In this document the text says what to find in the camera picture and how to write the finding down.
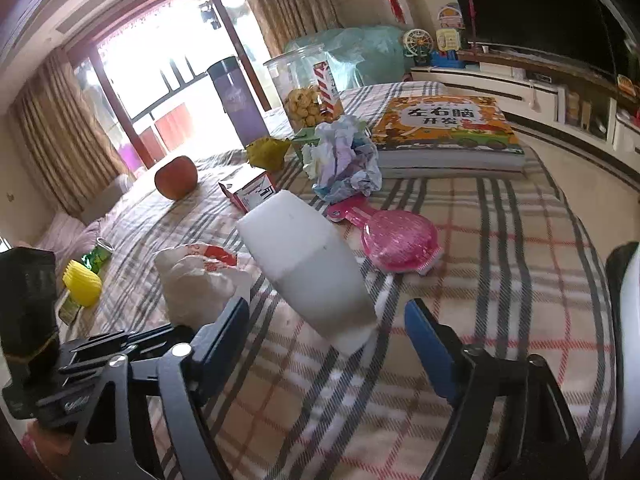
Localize lilac paper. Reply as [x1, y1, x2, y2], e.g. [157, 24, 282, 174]
[302, 115, 383, 198]

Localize black television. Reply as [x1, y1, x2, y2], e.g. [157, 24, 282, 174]
[442, 0, 633, 78]

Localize red white carton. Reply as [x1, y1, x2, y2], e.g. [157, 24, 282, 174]
[218, 166, 277, 212]

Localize white foam block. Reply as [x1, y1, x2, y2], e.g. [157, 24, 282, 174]
[236, 189, 378, 353]

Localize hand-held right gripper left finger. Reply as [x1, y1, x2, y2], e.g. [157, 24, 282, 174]
[65, 297, 251, 480]

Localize pink plastic brush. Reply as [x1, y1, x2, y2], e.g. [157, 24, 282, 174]
[327, 195, 441, 276]

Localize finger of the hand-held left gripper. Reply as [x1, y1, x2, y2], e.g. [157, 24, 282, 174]
[67, 325, 197, 356]
[56, 352, 118, 378]

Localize plaid blanket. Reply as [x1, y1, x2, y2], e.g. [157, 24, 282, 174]
[37, 82, 621, 480]

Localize toy house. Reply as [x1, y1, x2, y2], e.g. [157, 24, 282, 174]
[436, 2, 463, 53]

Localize toy ferris wheel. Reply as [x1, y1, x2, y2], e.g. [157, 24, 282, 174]
[402, 28, 431, 66]

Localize beige curtain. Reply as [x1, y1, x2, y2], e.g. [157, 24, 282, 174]
[5, 50, 136, 216]
[235, 0, 341, 56]

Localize blue toy tray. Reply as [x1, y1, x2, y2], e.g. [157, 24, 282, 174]
[430, 50, 466, 68]

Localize purple water bottle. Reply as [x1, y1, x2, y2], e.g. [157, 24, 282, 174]
[206, 57, 266, 148]

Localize yellow wrapper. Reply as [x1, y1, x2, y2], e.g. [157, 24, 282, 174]
[245, 136, 292, 171]

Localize clear snack jar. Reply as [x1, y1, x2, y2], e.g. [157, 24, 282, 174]
[263, 42, 346, 133]

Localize white television cabinet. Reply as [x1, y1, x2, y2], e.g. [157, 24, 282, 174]
[410, 47, 640, 181]

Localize red apple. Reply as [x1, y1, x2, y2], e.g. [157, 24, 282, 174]
[154, 156, 199, 201]

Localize green can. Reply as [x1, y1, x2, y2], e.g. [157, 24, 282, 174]
[81, 236, 115, 273]

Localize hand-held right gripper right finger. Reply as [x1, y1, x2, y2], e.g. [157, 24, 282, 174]
[404, 299, 591, 480]

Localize teal covered object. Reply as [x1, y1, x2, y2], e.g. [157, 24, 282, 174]
[284, 24, 408, 91]

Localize pink sofa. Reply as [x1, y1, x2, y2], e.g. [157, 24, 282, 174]
[35, 172, 136, 261]

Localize small green box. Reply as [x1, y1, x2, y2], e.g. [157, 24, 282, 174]
[292, 127, 321, 161]

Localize white plastic bag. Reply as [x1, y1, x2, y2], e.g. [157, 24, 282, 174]
[153, 242, 253, 328]

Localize orange picture book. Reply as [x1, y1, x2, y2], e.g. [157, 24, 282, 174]
[370, 95, 527, 179]

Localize glass balcony door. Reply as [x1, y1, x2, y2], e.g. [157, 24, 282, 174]
[65, 0, 273, 166]

